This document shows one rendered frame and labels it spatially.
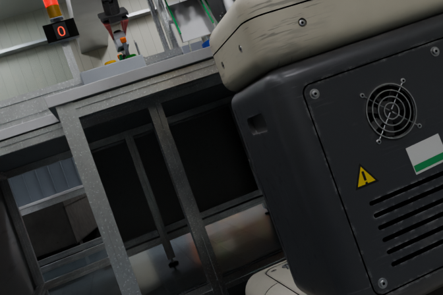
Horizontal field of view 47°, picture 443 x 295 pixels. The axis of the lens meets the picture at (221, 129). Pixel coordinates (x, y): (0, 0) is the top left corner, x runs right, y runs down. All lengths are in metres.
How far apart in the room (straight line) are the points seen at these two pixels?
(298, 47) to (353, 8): 0.11
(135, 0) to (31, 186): 8.33
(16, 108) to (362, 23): 1.23
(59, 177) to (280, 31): 3.13
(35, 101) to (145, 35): 9.77
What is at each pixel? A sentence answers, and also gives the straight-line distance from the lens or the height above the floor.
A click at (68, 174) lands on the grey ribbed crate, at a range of 3.76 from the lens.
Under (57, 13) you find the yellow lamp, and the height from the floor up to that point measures 1.27.
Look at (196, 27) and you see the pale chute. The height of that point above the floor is 1.04.
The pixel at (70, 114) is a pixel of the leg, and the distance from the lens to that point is 1.35.
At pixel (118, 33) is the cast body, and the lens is 1.96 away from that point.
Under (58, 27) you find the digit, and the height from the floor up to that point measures 1.22.
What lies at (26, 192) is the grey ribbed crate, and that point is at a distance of 3.78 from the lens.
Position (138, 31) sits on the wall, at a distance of 11.47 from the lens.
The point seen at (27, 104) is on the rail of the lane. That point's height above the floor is 0.92.
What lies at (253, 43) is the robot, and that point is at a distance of 0.74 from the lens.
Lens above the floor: 0.63
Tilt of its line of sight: 1 degrees up
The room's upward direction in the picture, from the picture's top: 20 degrees counter-clockwise
